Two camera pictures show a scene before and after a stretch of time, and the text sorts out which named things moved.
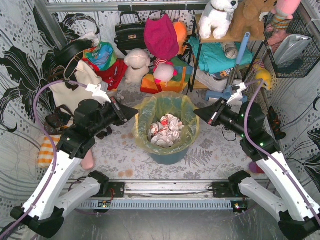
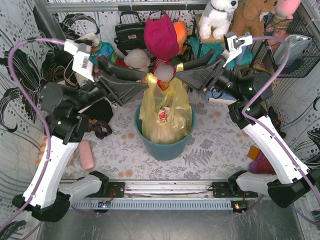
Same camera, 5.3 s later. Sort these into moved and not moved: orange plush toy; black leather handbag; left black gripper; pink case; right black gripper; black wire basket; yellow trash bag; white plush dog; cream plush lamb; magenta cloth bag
Moved: right black gripper; left black gripper; yellow trash bag
Not moved: pink case; cream plush lamb; white plush dog; orange plush toy; black leather handbag; black wire basket; magenta cloth bag
